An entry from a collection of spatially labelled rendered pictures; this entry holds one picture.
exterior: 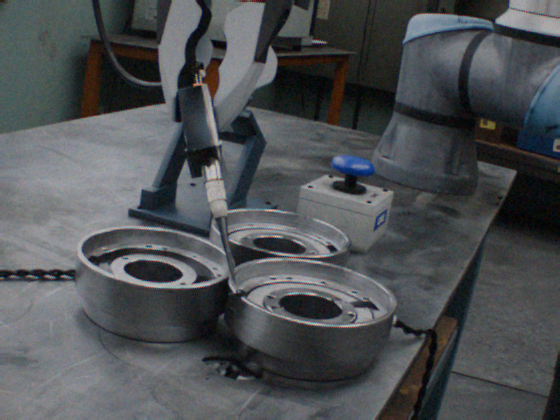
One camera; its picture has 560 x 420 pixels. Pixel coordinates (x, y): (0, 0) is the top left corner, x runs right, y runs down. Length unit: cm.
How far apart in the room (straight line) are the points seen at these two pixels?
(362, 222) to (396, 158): 31
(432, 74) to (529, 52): 15
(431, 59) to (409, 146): 12
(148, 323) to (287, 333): 8
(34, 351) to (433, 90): 66
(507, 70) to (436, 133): 14
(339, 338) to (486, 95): 55
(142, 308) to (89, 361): 5
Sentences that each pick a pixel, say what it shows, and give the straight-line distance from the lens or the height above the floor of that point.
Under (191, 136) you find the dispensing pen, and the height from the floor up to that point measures 92.
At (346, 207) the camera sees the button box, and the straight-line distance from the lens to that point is 67.
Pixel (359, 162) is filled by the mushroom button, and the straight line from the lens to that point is 69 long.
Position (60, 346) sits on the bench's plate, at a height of 80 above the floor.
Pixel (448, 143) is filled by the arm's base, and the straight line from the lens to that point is 97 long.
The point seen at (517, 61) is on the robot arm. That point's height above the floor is 99.
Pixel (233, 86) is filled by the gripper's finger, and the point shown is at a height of 95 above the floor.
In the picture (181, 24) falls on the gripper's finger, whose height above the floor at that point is 99.
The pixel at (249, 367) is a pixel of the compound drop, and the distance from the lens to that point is 44.
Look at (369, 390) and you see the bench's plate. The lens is 45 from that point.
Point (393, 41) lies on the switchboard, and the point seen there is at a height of 86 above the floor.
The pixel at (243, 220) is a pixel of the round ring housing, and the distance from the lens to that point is 61.
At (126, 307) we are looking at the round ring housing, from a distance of 45.
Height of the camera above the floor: 101
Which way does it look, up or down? 16 degrees down
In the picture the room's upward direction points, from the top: 9 degrees clockwise
